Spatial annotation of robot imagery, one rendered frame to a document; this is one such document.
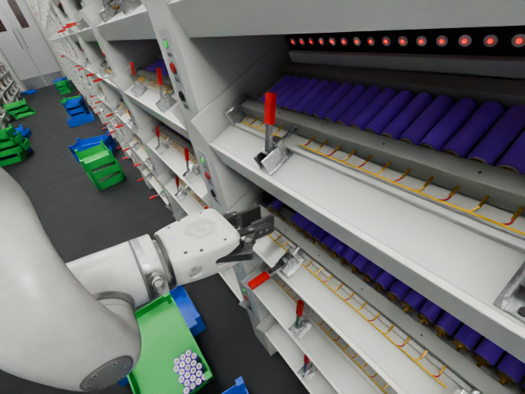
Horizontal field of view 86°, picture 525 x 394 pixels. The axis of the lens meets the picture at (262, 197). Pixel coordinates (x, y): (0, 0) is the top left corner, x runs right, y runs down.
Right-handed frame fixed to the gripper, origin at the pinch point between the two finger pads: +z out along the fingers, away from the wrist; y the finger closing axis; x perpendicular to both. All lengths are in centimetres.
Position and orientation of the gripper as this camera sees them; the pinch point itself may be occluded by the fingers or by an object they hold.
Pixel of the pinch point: (255, 221)
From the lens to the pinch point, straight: 46.4
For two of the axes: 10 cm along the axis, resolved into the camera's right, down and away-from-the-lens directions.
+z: 8.3, -3.1, 4.7
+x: 0.3, 8.7, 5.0
